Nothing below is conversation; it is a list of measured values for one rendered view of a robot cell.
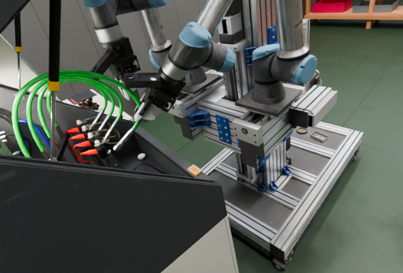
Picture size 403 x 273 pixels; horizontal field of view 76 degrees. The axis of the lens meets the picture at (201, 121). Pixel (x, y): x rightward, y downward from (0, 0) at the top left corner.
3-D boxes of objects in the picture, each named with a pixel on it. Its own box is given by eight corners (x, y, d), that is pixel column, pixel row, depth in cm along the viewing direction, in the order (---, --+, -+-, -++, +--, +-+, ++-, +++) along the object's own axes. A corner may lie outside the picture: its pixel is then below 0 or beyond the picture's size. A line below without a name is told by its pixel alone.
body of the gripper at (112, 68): (141, 71, 89) (130, 36, 83) (119, 81, 85) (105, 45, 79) (132, 68, 95) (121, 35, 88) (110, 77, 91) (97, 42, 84)
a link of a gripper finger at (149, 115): (148, 131, 84) (161, 111, 80) (131, 125, 82) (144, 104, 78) (148, 125, 87) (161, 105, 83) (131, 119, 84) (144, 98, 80)
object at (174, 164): (220, 209, 100) (214, 179, 92) (212, 216, 98) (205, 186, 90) (146, 147, 145) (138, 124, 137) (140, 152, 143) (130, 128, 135)
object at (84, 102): (104, 108, 155) (101, 100, 152) (87, 116, 150) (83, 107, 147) (92, 98, 171) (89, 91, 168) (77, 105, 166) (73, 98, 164)
